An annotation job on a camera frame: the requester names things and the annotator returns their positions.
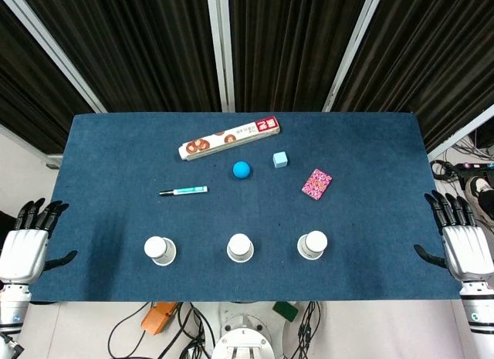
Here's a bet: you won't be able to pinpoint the green white marker pen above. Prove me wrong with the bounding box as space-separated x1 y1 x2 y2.
159 185 208 197

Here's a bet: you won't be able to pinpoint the white frame post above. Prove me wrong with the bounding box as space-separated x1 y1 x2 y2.
426 103 494 160
0 0 108 113
322 0 387 113
205 0 235 113

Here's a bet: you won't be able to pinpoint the pink patterned card box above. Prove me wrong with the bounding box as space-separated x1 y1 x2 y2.
301 168 333 202

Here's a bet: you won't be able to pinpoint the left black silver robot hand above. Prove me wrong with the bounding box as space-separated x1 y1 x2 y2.
0 198 78 285

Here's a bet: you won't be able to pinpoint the blue ball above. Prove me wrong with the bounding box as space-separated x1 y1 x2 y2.
232 161 252 181

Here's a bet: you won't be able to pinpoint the long white wrap box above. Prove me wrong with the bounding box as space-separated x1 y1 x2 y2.
178 115 282 162

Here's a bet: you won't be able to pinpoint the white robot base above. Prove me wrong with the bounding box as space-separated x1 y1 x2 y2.
211 300 289 359

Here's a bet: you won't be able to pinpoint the green block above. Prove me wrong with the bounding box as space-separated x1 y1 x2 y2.
272 301 300 323

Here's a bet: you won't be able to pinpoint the orange device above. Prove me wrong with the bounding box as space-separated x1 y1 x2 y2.
140 302 181 336

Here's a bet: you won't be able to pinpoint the black floor cables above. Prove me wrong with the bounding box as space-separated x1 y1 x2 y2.
107 300 218 359
296 300 330 353

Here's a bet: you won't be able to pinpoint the coiled black cables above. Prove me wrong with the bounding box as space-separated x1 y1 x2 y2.
429 157 466 183

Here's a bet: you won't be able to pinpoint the black power strip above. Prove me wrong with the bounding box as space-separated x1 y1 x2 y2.
455 161 494 175

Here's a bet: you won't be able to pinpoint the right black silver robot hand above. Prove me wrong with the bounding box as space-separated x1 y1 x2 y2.
413 189 494 286

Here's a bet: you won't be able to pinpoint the black curtain panel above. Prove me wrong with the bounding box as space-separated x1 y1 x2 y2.
0 0 93 154
227 0 374 113
333 0 494 154
17 0 223 113

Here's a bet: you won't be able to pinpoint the blue table cloth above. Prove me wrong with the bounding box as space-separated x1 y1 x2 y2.
29 111 464 304

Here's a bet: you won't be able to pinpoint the white paper cup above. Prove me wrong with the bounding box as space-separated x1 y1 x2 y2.
226 232 255 263
144 235 178 266
296 230 329 261

